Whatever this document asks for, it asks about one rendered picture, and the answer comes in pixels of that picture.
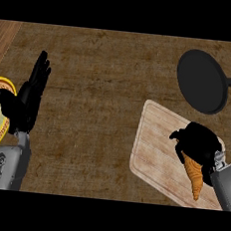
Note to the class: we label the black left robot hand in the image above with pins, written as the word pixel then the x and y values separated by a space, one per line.
pixel 28 101

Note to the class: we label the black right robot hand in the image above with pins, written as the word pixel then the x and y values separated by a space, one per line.
pixel 198 142

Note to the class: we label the golden brown croissant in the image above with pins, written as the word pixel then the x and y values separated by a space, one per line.
pixel 194 175

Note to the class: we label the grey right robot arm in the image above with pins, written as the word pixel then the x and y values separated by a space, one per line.
pixel 226 184

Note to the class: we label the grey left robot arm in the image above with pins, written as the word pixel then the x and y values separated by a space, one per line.
pixel 9 165

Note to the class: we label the pale wooden cutting board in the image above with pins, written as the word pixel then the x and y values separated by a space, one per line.
pixel 157 155

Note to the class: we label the black frying pan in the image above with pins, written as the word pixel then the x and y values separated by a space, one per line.
pixel 204 82

